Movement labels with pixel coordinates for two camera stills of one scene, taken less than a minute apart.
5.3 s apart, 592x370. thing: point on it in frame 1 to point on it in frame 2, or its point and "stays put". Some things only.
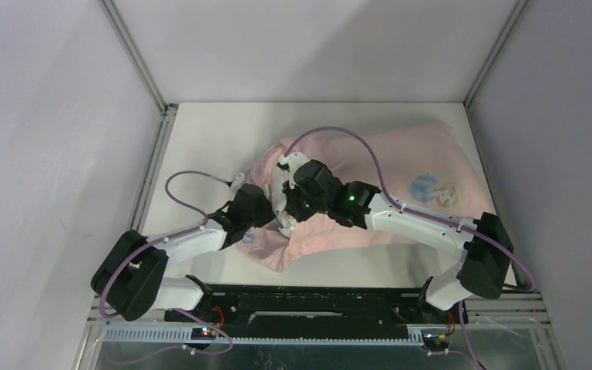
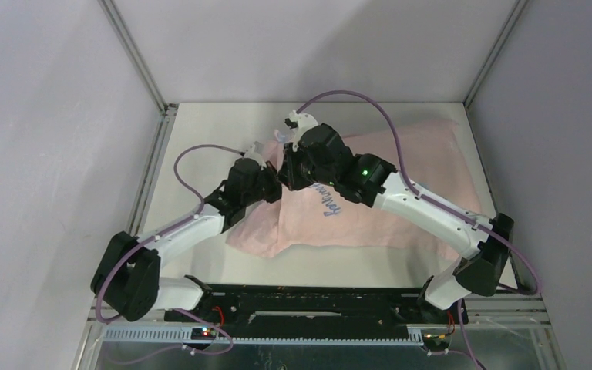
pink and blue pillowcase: (419, 164) stays put
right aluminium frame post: (513, 19) stays put
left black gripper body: (264, 215) to (266, 189)
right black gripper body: (301, 206) to (301, 172)
